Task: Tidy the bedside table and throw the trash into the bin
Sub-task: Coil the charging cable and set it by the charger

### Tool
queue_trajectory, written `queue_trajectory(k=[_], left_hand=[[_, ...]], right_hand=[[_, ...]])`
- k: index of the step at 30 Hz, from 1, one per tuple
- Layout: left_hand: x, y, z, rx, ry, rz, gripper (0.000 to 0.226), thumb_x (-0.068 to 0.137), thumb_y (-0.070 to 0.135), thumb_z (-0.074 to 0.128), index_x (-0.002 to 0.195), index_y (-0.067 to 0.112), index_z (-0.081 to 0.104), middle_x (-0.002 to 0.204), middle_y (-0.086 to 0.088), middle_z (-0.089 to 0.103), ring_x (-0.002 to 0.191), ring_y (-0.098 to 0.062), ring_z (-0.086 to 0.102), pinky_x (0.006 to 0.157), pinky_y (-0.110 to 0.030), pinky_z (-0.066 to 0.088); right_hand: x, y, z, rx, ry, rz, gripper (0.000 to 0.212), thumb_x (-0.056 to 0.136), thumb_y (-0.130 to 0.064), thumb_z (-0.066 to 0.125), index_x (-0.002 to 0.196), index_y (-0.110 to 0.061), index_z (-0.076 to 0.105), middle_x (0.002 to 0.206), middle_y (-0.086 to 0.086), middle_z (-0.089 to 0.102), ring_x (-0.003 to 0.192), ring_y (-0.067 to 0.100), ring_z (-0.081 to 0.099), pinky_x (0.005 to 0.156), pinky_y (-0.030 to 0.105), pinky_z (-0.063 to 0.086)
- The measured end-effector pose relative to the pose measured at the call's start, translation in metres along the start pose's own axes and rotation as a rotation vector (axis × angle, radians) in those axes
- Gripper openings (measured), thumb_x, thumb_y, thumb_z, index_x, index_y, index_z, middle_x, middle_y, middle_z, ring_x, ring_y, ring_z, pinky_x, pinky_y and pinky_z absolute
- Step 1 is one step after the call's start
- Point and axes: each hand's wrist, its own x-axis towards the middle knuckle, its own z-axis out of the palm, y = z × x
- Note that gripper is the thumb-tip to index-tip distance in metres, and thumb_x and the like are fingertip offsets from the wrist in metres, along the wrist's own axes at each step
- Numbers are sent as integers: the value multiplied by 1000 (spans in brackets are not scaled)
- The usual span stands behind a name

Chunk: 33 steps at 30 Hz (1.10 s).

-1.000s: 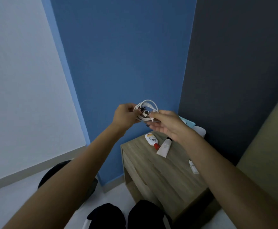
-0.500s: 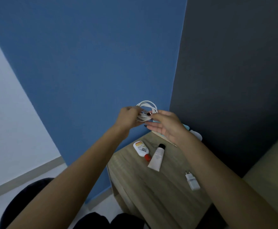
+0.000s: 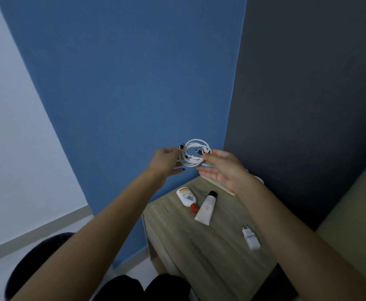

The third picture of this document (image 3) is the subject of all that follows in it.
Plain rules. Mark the white tube black cap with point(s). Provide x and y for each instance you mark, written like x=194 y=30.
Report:
x=206 y=208

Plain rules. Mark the beige bed headboard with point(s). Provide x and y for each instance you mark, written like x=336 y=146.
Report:
x=355 y=228

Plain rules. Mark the person's right hand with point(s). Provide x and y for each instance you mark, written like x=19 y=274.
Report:
x=228 y=170

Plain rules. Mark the large white plastic cup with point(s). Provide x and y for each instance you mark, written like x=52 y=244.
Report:
x=258 y=179

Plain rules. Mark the white bottle red cap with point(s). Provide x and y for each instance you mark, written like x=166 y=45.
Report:
x=186 y=197

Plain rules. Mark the black trash bin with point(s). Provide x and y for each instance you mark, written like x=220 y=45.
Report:
x=32 y=263

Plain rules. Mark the person's left hand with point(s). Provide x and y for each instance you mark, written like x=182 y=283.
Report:
x=165 y=164

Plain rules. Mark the person's right forearm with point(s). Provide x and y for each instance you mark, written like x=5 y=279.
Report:
x=308 y=247

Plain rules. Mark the wooden nightstand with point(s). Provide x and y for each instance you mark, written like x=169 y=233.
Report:
x=214 y=253

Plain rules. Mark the person's black trousers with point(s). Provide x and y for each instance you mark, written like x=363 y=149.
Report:
x=139 y=288

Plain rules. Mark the wooden drawer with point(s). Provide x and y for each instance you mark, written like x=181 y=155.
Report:
x=161 y=247

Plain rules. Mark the person's left forearm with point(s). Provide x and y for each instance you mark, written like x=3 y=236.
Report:
x=85 y=244

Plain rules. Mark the teal tissue box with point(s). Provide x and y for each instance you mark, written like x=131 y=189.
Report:
x=214 y=181

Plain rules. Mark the white charger plug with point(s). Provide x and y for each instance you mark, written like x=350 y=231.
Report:
x=251 y=238

